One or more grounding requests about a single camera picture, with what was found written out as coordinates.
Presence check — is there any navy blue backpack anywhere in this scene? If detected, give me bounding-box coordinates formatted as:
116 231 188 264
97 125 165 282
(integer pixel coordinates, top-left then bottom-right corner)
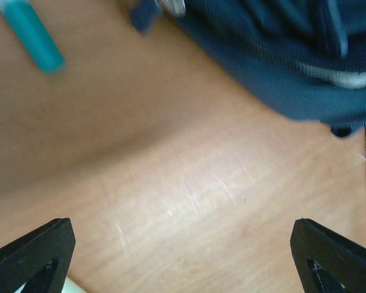
129 1 366 137

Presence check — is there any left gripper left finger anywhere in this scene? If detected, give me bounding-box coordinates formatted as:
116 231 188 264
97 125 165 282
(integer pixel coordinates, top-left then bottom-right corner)
0 218 76 292

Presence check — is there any green capped marker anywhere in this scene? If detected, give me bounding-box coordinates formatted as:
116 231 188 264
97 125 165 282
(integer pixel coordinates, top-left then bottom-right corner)
0 1 65 73

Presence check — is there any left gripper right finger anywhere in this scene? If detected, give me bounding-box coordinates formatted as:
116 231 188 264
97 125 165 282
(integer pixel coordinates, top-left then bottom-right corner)
290 219 366 292

